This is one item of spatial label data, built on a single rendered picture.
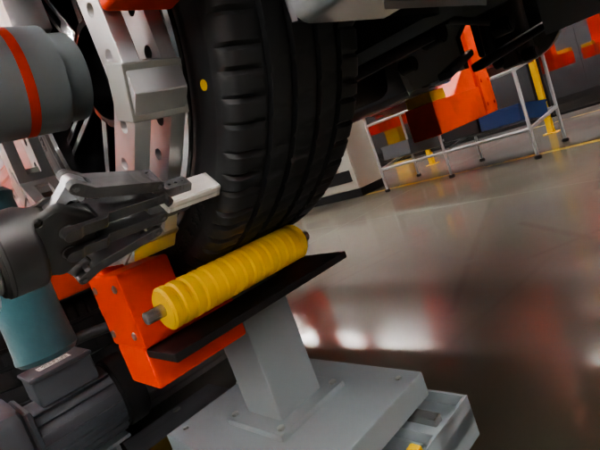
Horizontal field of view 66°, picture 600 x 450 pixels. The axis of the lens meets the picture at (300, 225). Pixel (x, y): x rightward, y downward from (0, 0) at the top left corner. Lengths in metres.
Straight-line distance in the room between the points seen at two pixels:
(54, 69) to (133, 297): 0.31
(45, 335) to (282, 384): 0.37
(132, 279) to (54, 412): 0.39
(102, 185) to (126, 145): 0.08
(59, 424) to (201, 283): 0.46
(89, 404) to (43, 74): 0.59
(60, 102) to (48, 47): 0.07
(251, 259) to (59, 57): 0.36
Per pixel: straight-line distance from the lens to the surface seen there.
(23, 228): 0.44
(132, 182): 0.47
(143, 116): 0.49
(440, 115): 2.33
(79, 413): 0.98
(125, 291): 0.66
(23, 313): 0.77
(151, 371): 0.69
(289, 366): 0.82
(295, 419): 0.81
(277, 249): 0.68
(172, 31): 0.56
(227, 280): 0.62
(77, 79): 0.70
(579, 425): 1.06
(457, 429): 0.85
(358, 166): 5.45
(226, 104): 0.50
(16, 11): 0.76
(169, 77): 0.50
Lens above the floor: 0.63
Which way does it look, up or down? 7 degrees down
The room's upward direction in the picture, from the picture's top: 20 degrees counter-clockwise
